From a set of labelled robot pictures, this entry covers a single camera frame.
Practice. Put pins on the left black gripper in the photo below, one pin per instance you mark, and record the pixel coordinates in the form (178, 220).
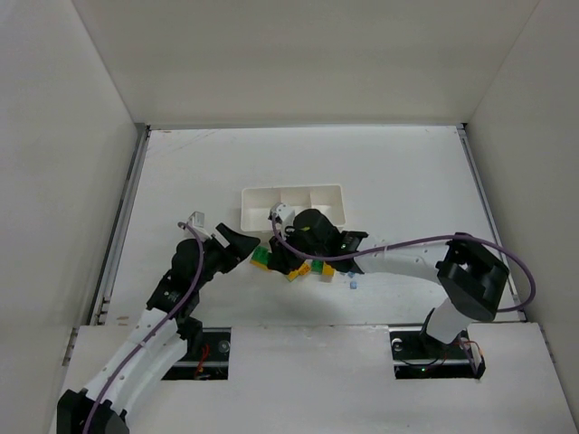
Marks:
(222, 247)

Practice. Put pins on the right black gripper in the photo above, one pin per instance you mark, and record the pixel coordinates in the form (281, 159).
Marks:
(280, 255)

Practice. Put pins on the green square lego brick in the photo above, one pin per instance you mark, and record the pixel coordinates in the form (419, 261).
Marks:
(261, 255)

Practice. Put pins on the green small lego brick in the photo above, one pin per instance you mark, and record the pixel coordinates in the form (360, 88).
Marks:
(317, 266)

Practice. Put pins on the yellow curved lego brick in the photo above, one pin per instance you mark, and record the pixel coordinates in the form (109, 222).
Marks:
(327, 273)

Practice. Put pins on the yellow long lego brick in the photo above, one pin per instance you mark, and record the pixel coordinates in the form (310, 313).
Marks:
(260, 265)

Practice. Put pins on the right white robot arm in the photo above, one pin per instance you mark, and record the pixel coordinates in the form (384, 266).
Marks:
(472, 277)

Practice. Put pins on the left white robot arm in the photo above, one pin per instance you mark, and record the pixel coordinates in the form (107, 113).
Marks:
(164, 334)

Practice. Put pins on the yellow lego cluster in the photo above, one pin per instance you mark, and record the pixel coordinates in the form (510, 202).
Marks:
(302, 271)

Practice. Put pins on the white divided sorting tray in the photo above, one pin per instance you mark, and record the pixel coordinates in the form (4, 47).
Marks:
(257, 202)

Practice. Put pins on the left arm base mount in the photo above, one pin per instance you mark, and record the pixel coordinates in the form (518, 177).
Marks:
(207, 358)

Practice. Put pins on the left aluminium frame rail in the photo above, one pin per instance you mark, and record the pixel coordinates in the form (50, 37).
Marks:
(102, 293)

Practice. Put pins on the aluminium frame rail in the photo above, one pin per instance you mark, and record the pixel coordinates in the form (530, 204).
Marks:
(513, 296)
(102, 293)

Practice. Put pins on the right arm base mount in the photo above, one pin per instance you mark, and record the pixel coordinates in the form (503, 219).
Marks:
(414, 359)

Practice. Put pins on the right aluminium frame rail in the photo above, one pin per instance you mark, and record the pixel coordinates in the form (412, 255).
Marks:
(513, 296)

